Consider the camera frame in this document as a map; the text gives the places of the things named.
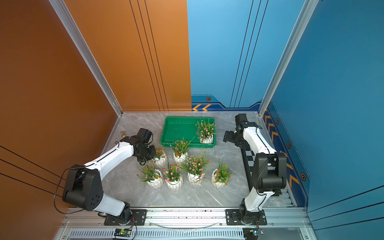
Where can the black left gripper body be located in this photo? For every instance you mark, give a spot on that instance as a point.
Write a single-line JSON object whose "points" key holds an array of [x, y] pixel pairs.
{"points": [[149, 153]]}

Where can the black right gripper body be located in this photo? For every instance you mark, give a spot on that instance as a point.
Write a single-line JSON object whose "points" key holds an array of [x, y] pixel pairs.
{"points": [[239, 142]]}

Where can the red flower pot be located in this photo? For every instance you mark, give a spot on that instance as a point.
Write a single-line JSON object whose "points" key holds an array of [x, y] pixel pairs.
{"points": [[180, 148], [152, 176], [160, 158]]}

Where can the orange flower pot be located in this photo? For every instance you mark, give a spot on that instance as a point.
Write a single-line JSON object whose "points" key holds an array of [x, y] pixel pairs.
{"points": [[221, 176]]}

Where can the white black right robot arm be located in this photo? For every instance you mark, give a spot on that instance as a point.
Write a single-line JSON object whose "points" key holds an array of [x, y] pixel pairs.
{"points": [[269, 172]]}

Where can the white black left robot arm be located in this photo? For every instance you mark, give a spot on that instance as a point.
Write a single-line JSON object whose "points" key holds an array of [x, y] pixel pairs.
{"points": [[84, 189]]}

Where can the green plastic storage tray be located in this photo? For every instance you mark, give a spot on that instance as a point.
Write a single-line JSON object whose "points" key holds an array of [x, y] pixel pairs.
{"points": [[184, 128]]}

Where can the black white chessboard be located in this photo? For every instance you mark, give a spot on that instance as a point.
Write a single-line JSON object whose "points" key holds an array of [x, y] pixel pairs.
{"points": [[249, 168]]}

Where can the pink flower pot large centre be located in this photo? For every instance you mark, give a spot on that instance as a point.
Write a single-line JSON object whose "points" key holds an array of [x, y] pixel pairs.
{"points": [[195, 167]]}

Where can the green circuit board left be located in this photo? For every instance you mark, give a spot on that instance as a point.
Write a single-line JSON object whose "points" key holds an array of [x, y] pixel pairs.
{"points": [[123, 234]]}

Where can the green circuit board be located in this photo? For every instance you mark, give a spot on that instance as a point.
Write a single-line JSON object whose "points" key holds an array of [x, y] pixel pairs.
{"points": [[123, 234], [252, 233]]}

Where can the green circuit board right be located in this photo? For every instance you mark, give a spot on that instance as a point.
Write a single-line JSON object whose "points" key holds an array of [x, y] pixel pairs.
{"points": [[252, 233]]}

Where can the white vented front panel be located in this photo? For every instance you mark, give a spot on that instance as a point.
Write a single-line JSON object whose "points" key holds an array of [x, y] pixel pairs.
{"points": [[158, 234]]}

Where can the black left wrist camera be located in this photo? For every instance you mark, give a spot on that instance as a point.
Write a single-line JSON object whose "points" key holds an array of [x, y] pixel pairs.
{"points": [[144, 135]]}

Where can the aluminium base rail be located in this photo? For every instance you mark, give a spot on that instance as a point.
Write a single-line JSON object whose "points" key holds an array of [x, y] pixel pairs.
{"points": [[196, 217]]}

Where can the aluminium corner post right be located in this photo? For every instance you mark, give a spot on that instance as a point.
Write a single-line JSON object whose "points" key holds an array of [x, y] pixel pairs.
{"points": [[292, 43]]}

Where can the aluminium corner post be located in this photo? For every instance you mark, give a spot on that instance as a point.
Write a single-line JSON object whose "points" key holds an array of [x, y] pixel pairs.
{"points": [[292, 43], [75, 34]]}

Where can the aluminium corner post left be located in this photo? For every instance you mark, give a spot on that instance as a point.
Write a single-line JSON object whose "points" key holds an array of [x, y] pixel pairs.
{"points": [[75, 34]]}

